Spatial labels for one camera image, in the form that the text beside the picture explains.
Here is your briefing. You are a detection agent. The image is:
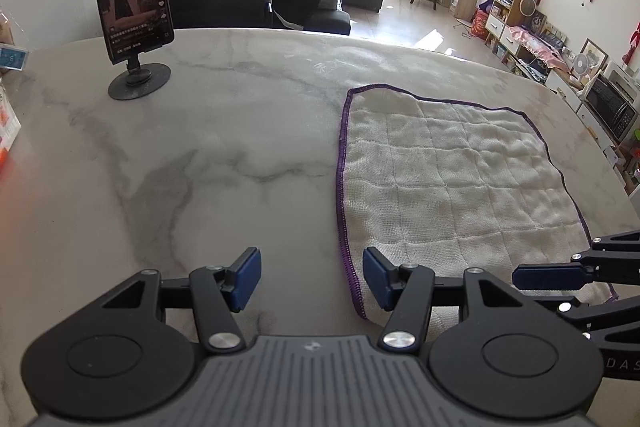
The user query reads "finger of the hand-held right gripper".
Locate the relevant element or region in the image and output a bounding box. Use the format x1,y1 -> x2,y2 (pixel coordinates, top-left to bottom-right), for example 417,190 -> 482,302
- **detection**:
512,230 -> 640,293
535,293 -> 640,350

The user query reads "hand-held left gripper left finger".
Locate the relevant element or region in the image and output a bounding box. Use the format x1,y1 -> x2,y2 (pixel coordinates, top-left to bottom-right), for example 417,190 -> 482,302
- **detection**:
100,248 -> 263,354

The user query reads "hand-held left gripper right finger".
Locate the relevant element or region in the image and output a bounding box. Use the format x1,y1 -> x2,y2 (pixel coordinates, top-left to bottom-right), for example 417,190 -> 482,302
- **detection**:
362,247 -> 525,354

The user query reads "white towel with purple edge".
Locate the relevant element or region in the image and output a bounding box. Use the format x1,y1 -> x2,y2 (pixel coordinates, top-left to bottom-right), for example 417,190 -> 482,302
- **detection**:
335,83 -> 621,321

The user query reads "silver microwave oven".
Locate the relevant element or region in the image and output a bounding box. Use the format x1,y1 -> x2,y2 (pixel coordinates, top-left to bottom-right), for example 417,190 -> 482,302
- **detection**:
581,74 -> 639,144

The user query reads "white desk fan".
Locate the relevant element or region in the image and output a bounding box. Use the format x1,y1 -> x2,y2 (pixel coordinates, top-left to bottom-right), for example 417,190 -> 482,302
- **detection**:
569,52 -> 602,90

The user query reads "black round phone stand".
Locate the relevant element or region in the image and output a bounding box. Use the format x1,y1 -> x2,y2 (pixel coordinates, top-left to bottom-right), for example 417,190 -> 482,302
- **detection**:
108,49 -> 171,101

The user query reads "framed picture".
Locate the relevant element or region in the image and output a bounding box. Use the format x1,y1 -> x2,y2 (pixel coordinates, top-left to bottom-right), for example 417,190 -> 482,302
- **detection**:
580,38 -> 609,74

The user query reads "pink cloth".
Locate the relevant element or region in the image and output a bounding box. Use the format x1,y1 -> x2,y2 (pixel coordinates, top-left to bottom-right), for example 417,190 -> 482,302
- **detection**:
509,25 -> 569,68

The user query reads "white low cabinet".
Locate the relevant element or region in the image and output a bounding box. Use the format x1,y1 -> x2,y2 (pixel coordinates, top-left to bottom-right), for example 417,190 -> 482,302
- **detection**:
481,0 -> 640,195

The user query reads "orange and white box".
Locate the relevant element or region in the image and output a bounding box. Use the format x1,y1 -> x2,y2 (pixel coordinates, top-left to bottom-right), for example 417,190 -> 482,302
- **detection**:
0,82 -> 22,168

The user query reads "blue and white box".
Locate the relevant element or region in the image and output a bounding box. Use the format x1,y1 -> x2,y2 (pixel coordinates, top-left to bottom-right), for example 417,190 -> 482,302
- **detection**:
0,44 -> 30,73

